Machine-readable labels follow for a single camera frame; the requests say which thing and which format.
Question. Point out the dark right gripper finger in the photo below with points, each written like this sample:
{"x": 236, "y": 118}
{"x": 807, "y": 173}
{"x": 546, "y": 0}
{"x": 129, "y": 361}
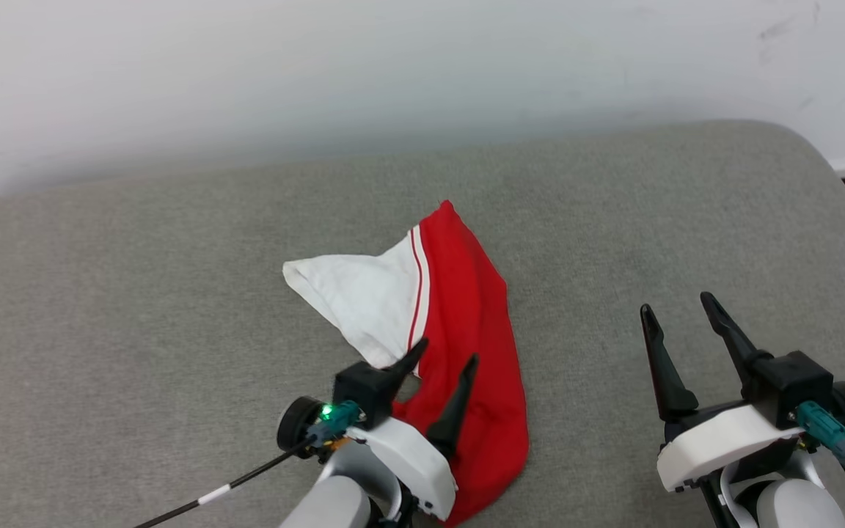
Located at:
{"x": 734, "y": 341}
{"x": 664, "y": 374}

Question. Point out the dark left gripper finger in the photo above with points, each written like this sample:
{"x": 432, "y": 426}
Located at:
{"x": 455, "y": 418}
{"x": 411, "y": 363}

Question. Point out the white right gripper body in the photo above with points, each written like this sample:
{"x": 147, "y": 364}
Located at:
{"x": 716, "y": 444}

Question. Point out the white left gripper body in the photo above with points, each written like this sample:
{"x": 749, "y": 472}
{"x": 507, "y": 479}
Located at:
{"x": 415, "y": 455}

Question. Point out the red and white garment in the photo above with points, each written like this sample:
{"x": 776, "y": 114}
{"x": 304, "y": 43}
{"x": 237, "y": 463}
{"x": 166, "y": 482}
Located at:
{"x": 466, "y": 308}

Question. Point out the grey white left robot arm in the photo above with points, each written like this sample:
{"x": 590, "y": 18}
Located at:
{"x": 334, "y": 502}

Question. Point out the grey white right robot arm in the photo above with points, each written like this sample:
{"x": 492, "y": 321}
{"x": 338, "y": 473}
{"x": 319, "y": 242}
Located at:
{"x": 782, "y": 502}

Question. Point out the black round left wrist disc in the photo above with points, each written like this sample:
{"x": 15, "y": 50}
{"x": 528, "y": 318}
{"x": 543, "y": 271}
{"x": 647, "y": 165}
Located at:
{"x": 296, "y": 427}

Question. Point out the grey fabric sofa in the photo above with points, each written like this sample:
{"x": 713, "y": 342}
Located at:
{"x": 100, "y": 330}

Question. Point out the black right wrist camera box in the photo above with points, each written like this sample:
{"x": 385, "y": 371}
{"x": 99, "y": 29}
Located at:
{"x": 793, "y": 385}

